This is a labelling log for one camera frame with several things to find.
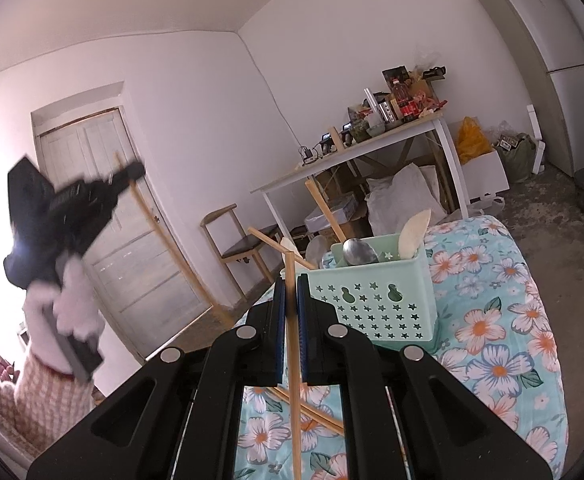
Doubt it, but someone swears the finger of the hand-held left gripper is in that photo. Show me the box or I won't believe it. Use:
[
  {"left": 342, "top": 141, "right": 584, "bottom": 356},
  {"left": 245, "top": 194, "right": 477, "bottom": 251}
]
[{"left": 114, "top": 161, "right": 147, "bottom": 187}]

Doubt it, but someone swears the black wall cable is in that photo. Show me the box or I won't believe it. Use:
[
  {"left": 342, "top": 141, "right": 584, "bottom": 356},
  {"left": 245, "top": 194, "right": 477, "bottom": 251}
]
[{"left": 241, "top": 34, "right": 303, "bottom": 152}]

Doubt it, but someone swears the white ceramic spoon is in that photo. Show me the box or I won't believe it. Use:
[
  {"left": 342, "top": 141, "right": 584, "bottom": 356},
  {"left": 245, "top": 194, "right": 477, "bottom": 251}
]
[{"left": 279, "top": 236, "right": 307, "bottom": 262}]

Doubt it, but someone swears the person's left hand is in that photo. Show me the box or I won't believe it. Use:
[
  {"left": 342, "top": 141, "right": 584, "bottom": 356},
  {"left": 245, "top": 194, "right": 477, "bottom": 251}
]
[{"left": 24, "top": 254, "right": 106, "bottom": 376}]

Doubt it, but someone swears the metal spoon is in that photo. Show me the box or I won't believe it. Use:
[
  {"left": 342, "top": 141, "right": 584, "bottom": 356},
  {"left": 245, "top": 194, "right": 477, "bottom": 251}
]
[{"left": 343, "top": 237, "right": 379, "bottom": 267}]

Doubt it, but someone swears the yellow plastic bag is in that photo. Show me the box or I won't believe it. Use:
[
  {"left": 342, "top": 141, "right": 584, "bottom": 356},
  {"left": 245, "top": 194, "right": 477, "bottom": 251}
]
[{"left": 456, "top": 116, "right": 492, "bottom": 165}]

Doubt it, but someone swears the green plastic utensil holder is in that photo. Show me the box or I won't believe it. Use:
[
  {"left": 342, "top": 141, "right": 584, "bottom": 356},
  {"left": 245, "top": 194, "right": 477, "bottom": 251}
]
[{"left": 296, "top": 234, "right": 440, "bottom": 353}]

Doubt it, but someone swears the white plastic storage box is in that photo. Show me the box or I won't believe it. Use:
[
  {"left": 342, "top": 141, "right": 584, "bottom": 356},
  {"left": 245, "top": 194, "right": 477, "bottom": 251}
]
[{"left": 304, "top": 195, "right": 360, "bottom": 231}]

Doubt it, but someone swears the grey pillow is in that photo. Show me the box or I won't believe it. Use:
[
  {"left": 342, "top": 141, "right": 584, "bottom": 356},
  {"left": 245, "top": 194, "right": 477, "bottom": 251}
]
[{"left": 366, "top": 162, "right": 455, "bottom": 236}]

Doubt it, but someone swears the blue floral blanket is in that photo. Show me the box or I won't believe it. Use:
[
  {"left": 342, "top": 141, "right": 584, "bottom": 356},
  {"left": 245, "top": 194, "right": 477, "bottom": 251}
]
[{"left": 232, "top": 215, "right": 570, "bottom": 480}]

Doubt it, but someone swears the red label bottle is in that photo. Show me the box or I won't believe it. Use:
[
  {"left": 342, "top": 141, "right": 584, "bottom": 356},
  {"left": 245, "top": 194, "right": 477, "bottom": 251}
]
[{"left": 391, "top": 77, "right": 415, "bottom": 121}]

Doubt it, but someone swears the wooden chopstick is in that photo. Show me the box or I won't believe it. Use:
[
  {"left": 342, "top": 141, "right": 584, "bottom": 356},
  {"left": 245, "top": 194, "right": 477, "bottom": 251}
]
[
  {"left": 247, "top": 226, "right": 319, "bottom": 270},
  {"left": 114, "top": 151, "right": 210, "bottom": 308},
  {"left": 283, "top": 252, "right": 303, "bottom": 480},
  {"left": 304, "top": 180, "right": 347, "bottom": 243},
  {"left": 299, "top": 402, "right": 347, "bottom": 437},
  {"left": 271, "top": 386, "right": 347, "bottom": 428}
]

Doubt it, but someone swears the white carton box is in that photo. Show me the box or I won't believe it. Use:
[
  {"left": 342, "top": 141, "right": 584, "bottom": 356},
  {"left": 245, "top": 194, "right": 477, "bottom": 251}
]
[{"left": 464, "top": 147, "right": 511, "bottom": 206}]

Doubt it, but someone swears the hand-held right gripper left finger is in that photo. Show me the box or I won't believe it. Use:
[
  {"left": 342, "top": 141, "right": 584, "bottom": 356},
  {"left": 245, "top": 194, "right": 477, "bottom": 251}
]
[{"left": 26, "top": 276, "right": 287, "bottom": 480}]

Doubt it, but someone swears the white long table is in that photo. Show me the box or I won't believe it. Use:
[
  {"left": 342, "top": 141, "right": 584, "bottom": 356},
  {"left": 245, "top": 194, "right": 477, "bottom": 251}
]
[{"left": 250, "top": 111, "right": 470, "bottom": 241}]

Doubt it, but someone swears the white rice paddle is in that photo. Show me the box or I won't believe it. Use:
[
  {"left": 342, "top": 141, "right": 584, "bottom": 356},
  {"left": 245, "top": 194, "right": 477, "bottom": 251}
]
[{"left": 398, "top": 209, "right": 431, "bottom": 261}]

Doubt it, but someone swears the grey refrigerator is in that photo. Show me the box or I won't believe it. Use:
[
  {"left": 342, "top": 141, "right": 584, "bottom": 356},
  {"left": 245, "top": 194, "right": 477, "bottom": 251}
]
[{"left": 472, "top": 0, "right": 584, "bottom": 178}]

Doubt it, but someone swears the white plastic bag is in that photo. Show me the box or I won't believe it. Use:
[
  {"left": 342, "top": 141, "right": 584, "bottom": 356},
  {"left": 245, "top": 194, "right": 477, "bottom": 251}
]
[{"left": 472, "top": 195, "right": 505, "bottom": 219}]

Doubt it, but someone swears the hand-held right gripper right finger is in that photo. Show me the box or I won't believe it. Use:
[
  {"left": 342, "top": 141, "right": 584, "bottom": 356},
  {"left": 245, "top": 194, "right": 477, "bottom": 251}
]
[{"left": 296, "top": 274, "right": 555, "bottom": 480}]

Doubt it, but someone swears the green bag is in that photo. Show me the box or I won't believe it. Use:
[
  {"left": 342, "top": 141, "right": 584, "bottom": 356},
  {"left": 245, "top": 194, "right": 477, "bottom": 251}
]
[{"left": 494, "top": 132, "right": 537, "bottom": 183}]

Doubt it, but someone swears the wooden chair dark seat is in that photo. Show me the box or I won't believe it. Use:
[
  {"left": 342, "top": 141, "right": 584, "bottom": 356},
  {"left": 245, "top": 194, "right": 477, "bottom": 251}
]
[{"left": 201, "top": 203, "right": 283, "bottom": 301}]

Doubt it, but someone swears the white panel door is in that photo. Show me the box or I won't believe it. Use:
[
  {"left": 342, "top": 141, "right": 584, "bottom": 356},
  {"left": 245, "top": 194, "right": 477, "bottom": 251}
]
[{"left": 31, "top": 107, "right": 213, "bottom": 361}]

